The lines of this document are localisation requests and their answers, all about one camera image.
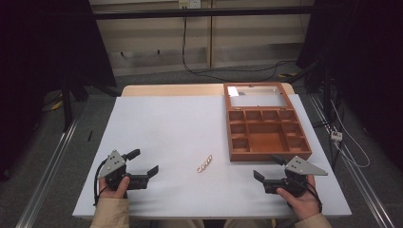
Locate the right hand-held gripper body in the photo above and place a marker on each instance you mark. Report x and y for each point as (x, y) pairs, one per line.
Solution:
(294, 177)

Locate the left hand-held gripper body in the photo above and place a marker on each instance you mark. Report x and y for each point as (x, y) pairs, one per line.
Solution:
(114, 167)

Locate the person's left hand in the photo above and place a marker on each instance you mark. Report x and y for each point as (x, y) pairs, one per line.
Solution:
(118, 190)

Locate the person's right hand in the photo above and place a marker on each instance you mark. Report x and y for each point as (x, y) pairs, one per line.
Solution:
(302, 202)

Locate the brown wooden compartment box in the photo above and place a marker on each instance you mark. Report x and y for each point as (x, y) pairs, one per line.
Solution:
(264, 126)

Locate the small black stick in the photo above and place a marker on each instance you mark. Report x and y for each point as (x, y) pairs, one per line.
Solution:
(90, 136)

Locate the white table mat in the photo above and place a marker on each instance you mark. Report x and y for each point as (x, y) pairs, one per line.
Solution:
(177, 133)

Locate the white power strip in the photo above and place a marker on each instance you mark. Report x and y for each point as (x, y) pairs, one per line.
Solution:
(336, 136)

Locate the black metal stand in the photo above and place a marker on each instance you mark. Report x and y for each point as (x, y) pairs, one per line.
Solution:
(67, 107)

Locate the black curtain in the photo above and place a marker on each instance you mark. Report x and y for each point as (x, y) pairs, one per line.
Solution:
(47, 63)
(364, 63)

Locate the black horizontal bar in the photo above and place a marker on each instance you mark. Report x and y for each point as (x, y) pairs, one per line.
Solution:
(202, 12)

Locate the metal floor rail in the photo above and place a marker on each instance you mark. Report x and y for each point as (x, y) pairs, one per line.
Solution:
(47, 171)
(358, 174)

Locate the white wall outlet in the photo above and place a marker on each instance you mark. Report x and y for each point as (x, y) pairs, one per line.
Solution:
(189, 3)

